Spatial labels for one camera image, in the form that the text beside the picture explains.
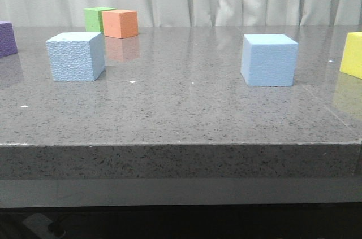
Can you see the textured light blue foam cube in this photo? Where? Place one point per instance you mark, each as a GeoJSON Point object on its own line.
{"type": "Point", "coordinates": [76, 56]}

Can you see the smooth light blue foam cube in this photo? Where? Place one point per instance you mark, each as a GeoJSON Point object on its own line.
{"type": "Point", "coordinates": [268, 59]}

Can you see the green foam cube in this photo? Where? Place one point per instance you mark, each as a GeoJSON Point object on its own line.
{"type": "Point", "coordinates": [93, 18]}

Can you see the yellow foam cube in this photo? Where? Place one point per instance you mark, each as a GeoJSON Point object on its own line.
{"type": "Point", "coordinates": [352, 55]}

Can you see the purple foam cube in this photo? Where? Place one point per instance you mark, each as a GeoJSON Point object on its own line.
{"type": "Point", "coordinates": [7, 39]}

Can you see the orange foam cube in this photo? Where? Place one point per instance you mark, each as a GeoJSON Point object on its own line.
{"type": "Point", "coordinates": [120, 23]}

